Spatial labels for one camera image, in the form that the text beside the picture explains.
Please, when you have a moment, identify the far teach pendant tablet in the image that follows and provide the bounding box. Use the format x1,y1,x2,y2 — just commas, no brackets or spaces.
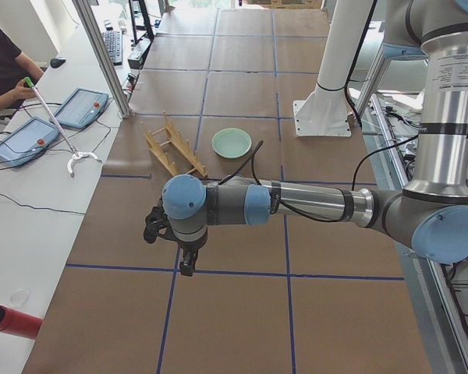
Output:
55,87,109,129

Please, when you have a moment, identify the aluminium side frame rail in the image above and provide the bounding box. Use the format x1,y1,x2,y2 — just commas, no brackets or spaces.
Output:
369,94,468,373

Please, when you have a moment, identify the metal reacher grabber tool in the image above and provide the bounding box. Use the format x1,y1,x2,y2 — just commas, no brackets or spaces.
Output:
24,76,102,178

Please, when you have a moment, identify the black keyboard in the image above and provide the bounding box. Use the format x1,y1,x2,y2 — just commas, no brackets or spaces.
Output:
101,30,123,65

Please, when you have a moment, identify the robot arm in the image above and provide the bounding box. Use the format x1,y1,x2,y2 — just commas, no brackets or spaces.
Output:
144,1,468,276

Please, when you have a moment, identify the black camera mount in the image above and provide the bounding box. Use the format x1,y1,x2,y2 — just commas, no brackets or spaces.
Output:
143,206,174,244

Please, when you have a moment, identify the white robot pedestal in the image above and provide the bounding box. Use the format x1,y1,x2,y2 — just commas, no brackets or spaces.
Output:
292,0,376,137

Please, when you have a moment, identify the near teach pendant tablet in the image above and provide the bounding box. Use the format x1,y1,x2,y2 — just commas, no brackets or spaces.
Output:
0,117,60,167

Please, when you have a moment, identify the black computer mouse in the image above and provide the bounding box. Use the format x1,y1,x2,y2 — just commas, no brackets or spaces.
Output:
49,57,66,69

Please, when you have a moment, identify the teach pendant tablet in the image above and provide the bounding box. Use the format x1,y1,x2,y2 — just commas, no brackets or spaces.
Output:
55,87,109,129
0,117,60,167

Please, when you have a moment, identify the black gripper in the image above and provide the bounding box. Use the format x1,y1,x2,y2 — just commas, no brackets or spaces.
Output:
178,238,203,277

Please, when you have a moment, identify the red cylinder tube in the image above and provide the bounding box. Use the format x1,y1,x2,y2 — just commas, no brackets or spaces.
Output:
0,305,43,340

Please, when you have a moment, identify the person in black shirt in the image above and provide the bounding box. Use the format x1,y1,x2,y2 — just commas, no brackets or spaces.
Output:
0,29,44,111

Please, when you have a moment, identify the wooden plate rack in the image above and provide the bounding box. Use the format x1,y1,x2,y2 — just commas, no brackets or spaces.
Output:
144,112,208,178

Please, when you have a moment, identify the mint green plate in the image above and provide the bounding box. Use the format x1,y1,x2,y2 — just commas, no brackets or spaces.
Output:
211,128,252,159

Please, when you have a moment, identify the aluminium frame post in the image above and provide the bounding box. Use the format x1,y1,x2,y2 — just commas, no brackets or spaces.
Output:
73,0,131,118

